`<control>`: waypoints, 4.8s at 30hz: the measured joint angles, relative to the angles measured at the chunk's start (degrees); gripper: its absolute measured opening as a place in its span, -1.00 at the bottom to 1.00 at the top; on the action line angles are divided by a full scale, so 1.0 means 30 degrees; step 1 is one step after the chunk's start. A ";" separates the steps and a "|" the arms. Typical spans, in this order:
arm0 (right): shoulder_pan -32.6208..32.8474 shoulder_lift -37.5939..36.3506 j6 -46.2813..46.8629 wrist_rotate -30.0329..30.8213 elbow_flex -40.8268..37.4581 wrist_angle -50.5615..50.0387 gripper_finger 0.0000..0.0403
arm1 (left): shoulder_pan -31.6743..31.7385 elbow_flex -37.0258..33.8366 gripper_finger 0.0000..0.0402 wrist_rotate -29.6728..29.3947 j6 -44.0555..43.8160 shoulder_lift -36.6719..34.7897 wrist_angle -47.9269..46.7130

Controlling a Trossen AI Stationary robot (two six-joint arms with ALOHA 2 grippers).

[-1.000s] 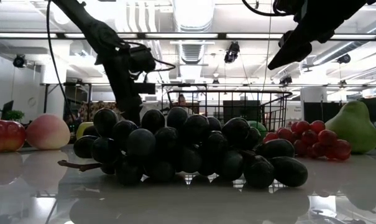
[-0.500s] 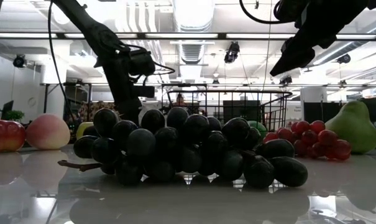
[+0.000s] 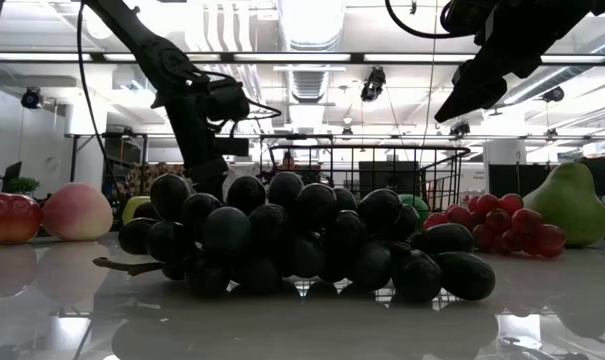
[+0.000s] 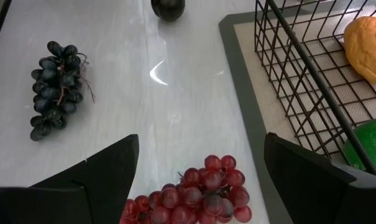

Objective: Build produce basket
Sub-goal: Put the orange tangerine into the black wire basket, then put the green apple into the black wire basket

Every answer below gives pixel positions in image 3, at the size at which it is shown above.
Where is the red grape bunch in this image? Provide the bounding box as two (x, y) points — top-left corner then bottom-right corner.
(421, 192), (567, 260)

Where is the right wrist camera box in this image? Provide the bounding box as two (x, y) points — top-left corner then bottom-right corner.
(440, 0), (494, 37)

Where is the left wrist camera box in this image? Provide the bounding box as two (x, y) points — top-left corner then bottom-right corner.
(201, 76), (251, 123)

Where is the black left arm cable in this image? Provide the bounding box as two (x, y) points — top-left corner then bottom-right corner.
(75, 0), (127, 202)

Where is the red apple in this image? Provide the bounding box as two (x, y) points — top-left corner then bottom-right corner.
(0, 192), (44, 246)

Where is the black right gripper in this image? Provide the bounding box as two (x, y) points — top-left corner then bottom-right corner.
(433, 0), (599, 124)

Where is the black overhead frame bar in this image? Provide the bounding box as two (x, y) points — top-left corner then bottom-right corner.
(0, 49), (605, 66)

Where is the green pear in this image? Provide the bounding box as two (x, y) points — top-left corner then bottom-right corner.
(522, 161), (605, 248)

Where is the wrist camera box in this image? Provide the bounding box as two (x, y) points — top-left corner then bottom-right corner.
(440, 0), (494, 37)
(201, 76), (251, 123)

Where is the black overhead rig camera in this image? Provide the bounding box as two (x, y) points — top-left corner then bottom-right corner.
(359, 65), (388, 103)

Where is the pink peach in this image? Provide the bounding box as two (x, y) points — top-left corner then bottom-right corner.
(41, 182), (115, 242)

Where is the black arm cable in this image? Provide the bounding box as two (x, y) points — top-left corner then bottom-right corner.
(384, 0), (453, 41)
(75, 0), (127, 202)

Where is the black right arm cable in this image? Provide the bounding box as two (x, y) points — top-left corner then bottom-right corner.
(384, 0), (453, 41)

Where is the potted green plant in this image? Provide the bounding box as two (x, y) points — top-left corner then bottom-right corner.
(7, 176), (41, 197)

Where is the yellow-green apple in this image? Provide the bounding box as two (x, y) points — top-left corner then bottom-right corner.
(121, 194), (153, 225)

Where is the black grape bunch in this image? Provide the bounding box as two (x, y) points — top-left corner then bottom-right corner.
(92, 170), (497, 303)

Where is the black partition panel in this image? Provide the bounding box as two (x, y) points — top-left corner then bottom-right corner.
(358, 159), (421, 197)
(488, 163), (534, 197)

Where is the black wire basket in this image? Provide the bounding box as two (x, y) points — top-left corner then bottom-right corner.
(268, 143), (473, 214)

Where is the green lime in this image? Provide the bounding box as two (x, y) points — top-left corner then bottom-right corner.
(398, 193), (432, 227)

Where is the small black monitor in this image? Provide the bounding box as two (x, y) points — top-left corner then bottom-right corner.
(1, 160), (24, 194)

